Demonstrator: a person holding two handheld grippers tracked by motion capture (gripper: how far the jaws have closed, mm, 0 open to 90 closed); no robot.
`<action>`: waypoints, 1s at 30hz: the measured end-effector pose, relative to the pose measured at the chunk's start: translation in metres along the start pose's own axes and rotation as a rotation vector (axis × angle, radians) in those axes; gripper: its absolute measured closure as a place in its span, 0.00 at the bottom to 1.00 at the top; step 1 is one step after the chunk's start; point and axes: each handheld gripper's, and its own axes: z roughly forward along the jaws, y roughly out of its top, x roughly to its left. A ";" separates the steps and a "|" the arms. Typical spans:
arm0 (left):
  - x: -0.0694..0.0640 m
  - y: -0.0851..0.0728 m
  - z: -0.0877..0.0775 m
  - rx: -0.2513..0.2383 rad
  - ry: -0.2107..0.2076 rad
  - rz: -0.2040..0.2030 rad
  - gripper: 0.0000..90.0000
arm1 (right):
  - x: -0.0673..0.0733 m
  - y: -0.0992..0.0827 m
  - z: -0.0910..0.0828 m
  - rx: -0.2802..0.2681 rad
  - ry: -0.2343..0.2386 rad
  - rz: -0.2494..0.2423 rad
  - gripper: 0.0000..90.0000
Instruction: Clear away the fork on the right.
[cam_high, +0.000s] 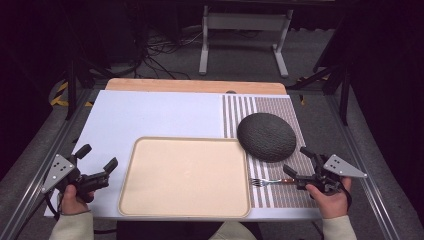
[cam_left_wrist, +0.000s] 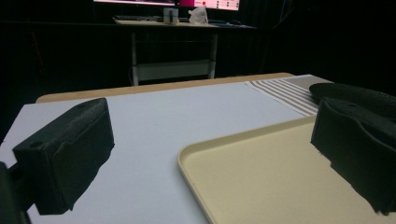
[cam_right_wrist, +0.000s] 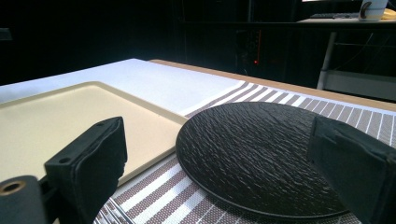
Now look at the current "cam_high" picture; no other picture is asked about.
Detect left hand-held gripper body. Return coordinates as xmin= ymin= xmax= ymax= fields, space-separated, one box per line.
xmin=41 ymin=153 xmax=111 ymax=204

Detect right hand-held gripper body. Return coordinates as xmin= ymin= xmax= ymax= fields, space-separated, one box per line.
xmin=294 ymin=153 xmax=368 ymax=197

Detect silver fork with brown handle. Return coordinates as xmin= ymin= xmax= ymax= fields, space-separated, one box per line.
xmin=250 ymin=177 xmax=296 ymax=188

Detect dark grey round plate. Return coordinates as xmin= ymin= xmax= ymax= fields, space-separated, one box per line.
xmin=236 ymin=112 xmax=298 ymax=164

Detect beige plastic tray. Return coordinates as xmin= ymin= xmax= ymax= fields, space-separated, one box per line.
xmin=117 ymin=136 xmax=252 ymax=220

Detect person's left hand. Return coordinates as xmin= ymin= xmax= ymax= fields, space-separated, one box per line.
xmin=59 ymin=183 xmax=96 ymax=216

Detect person's right hand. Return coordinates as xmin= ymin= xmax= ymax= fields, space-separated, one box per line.
xmin=305 ymin=177 xmax=353 ymax=220

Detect striped brown placemat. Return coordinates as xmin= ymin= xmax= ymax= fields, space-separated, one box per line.
xmin=221 ymin=93 xmax=318 ymax=210

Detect yellow black floor tape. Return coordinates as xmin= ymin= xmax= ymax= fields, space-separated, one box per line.
xmin=49 ymin=81 xmax=94 ymax=108

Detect white board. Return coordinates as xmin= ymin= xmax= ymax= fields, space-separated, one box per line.
xmin=44 ymin=89 xmax=323 ymax=222

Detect black tripod stand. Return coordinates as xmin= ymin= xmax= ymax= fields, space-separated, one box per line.
xmin=286 ymin=19 xmax=354 ymax=127
xmin=59 ymin=49 xmax=116 ymax=122

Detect person's legs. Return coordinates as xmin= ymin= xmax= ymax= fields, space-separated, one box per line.
xmin=208 ymin=221 xmax=258 ymax=240

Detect wooden board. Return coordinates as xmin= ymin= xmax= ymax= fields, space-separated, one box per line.
xmin=104 ymin=77 xmax=288 ymax=96

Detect white metal stand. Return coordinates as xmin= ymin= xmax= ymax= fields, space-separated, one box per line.
xmin=198 ymin=4 xmax=295 ymax=79

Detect aluminium rail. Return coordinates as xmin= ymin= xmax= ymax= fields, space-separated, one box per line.
xmin=324 ymin=94 xmax=403 ymax=240
xmin=0 ymin=89 xmax=96 ymax=240

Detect right hand-held gripper cable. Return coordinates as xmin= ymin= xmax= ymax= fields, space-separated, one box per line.
xmin=342 ymin=185 xmax=354 ymax=213

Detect hand-held gripper cable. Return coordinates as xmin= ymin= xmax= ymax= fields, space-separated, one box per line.
xmin=342 ymin=185 xmax=354 ymax=213
xmin=43 ymin=192 xmax=62 ymax=222

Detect left hand-held gripper cable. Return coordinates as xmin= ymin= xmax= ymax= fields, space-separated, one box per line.
xmin=43 ymin=192 xmax=62 ymax=222

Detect black floor cables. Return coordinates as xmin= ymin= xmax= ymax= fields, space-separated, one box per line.
xmin=133 ymin=28 xmax=204 ymax=81

